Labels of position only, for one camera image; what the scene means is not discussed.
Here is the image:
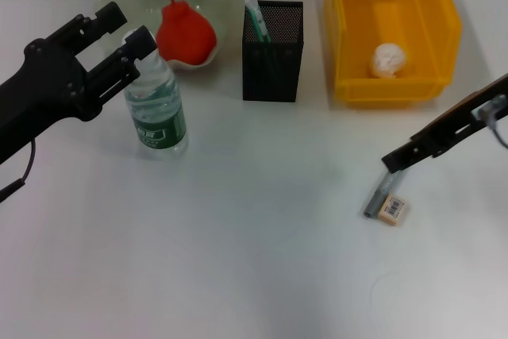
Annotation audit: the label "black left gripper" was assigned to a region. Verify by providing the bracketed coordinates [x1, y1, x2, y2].
[0, 1, 159, 165]

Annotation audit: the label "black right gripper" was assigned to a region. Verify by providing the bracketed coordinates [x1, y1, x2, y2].
[382, 73, 508, 174]

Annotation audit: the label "grey pen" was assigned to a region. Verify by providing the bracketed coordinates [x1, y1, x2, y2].
[364, 170, 404, 220]

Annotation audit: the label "red-orange fruit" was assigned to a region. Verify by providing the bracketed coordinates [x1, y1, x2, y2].
[156, 0, 218, 66]

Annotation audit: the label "clear green-label water bottle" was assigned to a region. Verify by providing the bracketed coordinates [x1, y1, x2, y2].
[123, 27, 188, 160]

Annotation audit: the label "white paper ball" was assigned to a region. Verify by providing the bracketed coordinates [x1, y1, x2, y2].
[369, 42, 409, 79]

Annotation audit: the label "green utility knife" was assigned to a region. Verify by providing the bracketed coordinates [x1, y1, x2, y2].
[244, 0, 275, 78]

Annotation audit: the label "beige eraser with barcode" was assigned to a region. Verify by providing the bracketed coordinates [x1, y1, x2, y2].
[376, 193, 410, 229]

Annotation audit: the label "black mesh pen holder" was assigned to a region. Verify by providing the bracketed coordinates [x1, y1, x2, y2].
[241, 0, 306, 103]

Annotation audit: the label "yellow plastic bin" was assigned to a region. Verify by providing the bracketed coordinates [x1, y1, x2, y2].
[324, 0, 464, 110]

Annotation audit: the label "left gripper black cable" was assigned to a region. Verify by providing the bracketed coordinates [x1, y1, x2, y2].
[0, 138, 37, 203]

